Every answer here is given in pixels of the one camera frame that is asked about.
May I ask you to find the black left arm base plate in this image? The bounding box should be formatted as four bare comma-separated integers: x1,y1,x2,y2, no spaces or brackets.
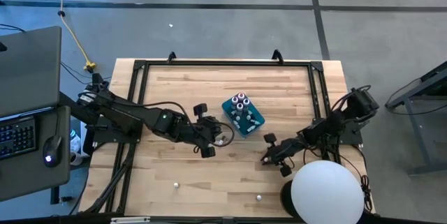
85,114,145,144

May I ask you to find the teal plastic bin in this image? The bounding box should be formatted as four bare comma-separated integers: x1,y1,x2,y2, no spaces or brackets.
221,93,265,137

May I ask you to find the black desk stand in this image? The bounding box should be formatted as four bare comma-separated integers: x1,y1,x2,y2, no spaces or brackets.
50,73,110,206

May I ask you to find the white mug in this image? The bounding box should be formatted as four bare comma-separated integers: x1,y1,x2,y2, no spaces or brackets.
69,151,84,167

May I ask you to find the grey metal side table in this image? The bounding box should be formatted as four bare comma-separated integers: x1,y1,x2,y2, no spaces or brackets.
385,59,447,177

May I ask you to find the black metal table frame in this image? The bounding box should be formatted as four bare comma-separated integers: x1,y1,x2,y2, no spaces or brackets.
79,59,345,218

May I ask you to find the white strip bracket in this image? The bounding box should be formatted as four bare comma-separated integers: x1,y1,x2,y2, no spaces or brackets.
110,216,151,223

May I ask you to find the black computer mouse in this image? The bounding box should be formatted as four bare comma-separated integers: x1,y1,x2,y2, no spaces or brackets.
42,135,64,168

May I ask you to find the black backlit keyboard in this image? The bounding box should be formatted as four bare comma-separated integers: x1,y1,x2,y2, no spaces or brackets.
0,114,38,160

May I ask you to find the black globe base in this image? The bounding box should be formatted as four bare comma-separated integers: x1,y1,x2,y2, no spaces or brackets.
279,180,298,218

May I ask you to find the clear water bottle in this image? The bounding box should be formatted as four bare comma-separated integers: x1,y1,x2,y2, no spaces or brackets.
69,129,82,155

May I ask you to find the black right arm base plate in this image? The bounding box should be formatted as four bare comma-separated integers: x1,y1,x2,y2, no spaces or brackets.
312,116,364,147

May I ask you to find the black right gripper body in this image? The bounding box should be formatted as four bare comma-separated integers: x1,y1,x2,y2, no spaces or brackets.
264,133,311,178

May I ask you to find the white round globe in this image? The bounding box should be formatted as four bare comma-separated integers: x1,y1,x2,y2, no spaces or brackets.
290,160,365,224

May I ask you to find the grey raised desk top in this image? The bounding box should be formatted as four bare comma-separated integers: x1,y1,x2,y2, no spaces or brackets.
0,25,62,119

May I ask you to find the black power cable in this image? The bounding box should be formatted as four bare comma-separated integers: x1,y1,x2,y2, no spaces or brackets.
302,142,374,214

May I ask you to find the grey lower desk top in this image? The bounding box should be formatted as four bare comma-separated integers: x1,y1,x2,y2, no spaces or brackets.
0,105,72,202

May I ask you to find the yellow extension cable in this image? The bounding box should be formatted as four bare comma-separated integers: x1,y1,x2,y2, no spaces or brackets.
48,0,97,73

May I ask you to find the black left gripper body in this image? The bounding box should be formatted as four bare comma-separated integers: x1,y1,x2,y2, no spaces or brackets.
190,103,217,159

